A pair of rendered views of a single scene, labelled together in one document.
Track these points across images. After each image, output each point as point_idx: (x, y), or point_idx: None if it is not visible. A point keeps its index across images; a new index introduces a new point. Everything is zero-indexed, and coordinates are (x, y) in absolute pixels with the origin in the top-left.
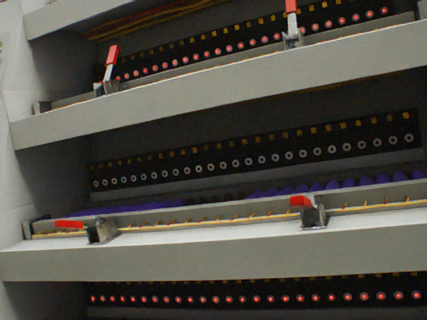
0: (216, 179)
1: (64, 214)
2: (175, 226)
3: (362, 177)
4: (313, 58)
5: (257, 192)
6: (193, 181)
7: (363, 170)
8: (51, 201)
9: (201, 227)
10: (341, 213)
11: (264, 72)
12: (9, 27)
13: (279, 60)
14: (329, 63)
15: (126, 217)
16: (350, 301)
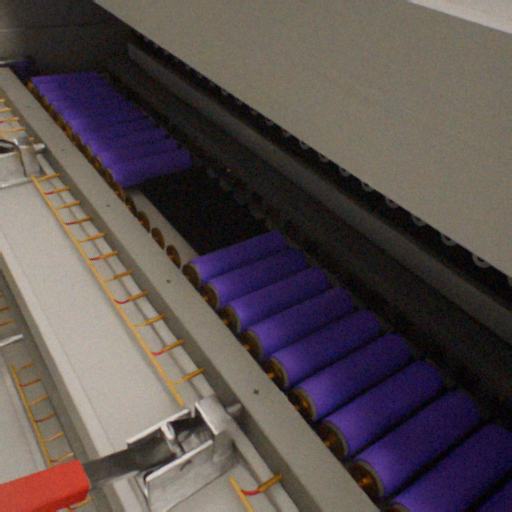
0: (267, 146)
1: (79, 61)
2: (69, 235)
3: (456, 396)
4: (397, 71)
5: (264, 243)
6: (239, 125)
7: (497, 367)
8: (51, 33)
9: (106, 263)
10: (259, 483)
11: (254, 20)
12: None
13: (300, 2)
14: (439, 133)
15: (52, 157)
16: None
